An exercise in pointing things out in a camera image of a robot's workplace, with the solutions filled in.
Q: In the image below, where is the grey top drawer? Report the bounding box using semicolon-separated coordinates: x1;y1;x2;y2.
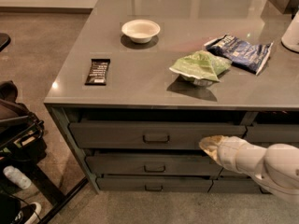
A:
69;121;246;149

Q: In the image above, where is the right bottom grey drawer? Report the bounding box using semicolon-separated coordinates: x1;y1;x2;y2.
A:
209;179;269;194

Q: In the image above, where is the green chip bag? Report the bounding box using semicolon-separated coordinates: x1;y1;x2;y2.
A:
169;50;232;86

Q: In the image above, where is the black snack bar wrapper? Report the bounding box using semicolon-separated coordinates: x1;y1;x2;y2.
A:
85;59;110;85

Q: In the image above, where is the black round stool edge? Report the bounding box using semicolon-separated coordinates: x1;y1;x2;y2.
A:
0;33;11;51

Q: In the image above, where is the grey cabinet with countertop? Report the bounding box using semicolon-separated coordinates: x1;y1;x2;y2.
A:
45;0;299;191

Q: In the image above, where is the blue chip bag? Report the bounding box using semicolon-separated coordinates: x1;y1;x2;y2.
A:
205;35;273;75

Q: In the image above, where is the black and white shoe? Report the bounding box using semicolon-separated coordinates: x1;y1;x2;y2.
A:
10;203;41;224

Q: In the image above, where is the white bowl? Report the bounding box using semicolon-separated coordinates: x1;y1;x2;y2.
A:
121;20;161;44

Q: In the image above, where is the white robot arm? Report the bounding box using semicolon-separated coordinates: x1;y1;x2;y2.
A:
199;135;299;203

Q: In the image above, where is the black bag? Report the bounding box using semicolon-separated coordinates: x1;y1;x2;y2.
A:
0;79;45;135

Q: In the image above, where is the right upper grey drawer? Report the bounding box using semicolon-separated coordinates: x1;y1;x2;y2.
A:
246;124;299;143

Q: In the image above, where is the white plastic bottle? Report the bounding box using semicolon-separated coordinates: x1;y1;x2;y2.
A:
3;166;32;189

